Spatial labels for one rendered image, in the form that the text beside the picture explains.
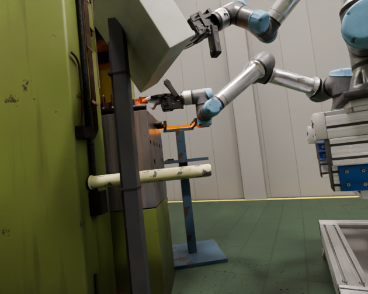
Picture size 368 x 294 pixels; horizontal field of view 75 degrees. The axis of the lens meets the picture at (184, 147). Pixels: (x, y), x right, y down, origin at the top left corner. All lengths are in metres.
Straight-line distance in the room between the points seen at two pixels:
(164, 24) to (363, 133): 0.67
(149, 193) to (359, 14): 0.94
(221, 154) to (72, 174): 3.20
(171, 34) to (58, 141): 0.54
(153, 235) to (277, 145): 2.89
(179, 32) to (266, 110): 3.27
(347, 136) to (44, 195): 1.01
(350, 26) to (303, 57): 3.11
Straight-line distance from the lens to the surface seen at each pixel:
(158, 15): 0.62
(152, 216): 1.12
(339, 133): 0.92
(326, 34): 4.07
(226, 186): 3.92
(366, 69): 0.98
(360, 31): 0.86
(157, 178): 0.86
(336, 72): 1.48
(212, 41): 0.99
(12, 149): 1.01
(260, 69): 1.24
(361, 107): 0.94
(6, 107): 1.05
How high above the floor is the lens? 0.66
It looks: 4 degrees up
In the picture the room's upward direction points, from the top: 6 degrees counter-clockwise
